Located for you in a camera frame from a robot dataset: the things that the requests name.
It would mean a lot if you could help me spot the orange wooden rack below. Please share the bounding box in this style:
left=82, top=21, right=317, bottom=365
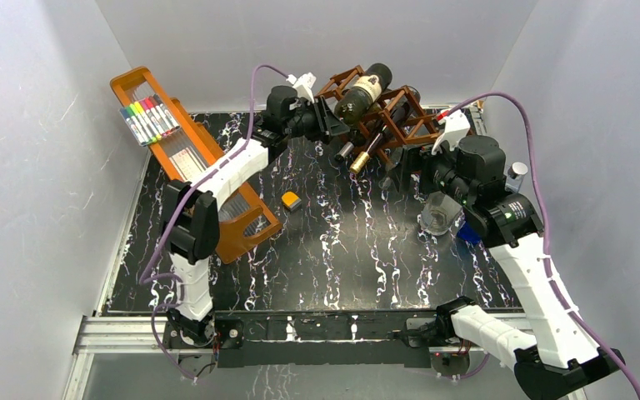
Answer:
left=110, top=67, right=282, bottom=264

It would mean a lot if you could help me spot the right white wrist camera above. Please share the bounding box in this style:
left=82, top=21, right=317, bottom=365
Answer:
left=431, top=108, right=471, bottom=155

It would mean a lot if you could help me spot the black metal base frame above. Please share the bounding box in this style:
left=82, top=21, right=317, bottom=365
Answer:
left=162, top=309, right=474, bottom=378

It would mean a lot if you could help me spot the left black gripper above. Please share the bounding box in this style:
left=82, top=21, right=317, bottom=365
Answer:
left=283, top=96, right=349, bottom=143

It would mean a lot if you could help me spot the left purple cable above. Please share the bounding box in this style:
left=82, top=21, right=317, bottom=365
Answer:
left=138, top=63, right=299, bottom=382

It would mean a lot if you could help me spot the pack of coloured markers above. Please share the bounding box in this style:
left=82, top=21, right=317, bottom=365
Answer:
left=119, top=94, right=182, bottom=147

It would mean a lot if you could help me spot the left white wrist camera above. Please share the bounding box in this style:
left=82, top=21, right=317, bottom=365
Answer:
left=286, top=72, right=317, bottom=103

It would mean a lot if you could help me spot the blue square glass bottle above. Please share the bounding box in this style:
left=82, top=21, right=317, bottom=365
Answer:
left=457, top=162, right=539, bottom=248

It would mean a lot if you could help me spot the clear empty bottle in rack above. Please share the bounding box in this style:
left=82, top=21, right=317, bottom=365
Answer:
left=379, top=169, right=400, bottom=191

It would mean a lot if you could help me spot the brown wooden wine rack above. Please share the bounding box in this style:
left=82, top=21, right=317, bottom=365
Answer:
left=315, top=63, right=471, bottom=173

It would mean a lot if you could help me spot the yellow grey small block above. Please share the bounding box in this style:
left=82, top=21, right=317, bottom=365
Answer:
left=281, top=191, right=302, bottom=213

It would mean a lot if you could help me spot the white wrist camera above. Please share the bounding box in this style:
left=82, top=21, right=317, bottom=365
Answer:
left=431, top=108, right=471, bottom=155
left=286, top=72, right=317, bottom=103

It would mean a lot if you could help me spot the gold capped wine bottle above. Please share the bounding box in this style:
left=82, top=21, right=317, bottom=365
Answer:
left=349, top=97, right=414, bottom=174

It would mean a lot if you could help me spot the dark green wine bottle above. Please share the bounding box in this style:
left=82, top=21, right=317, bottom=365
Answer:
left=333, top=62, right=393, bottom=127

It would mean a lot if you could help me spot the purple cable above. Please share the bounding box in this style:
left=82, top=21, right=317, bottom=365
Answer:
left=436, top=91, right=640, bottom=400
left=138, top=63, right=299, bottom=382

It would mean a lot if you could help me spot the clear packet with red label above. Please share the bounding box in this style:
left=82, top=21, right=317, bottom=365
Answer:
left=170, top=148, right=205, bottom=183

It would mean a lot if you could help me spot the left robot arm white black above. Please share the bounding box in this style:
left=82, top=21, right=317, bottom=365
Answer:
left=159, top=86, right=350, bottom=347

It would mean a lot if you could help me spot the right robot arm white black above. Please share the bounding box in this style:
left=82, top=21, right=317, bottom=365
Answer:
left=389, top=135, right=623, bottom=399

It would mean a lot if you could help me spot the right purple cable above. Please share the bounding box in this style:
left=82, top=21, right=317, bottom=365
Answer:
left=436, top=91, right=640, bottom=400

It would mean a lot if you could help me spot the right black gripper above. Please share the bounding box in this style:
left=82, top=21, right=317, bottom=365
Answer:
left=386, top=135, right=474, bottom=207

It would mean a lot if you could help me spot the clear glass bottle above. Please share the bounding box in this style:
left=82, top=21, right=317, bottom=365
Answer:
left=419, top=192, right=464, bottom=237

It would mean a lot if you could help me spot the silver capped wine bottle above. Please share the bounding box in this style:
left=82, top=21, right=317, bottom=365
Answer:
left=333, top=130, right=366, bottom=163

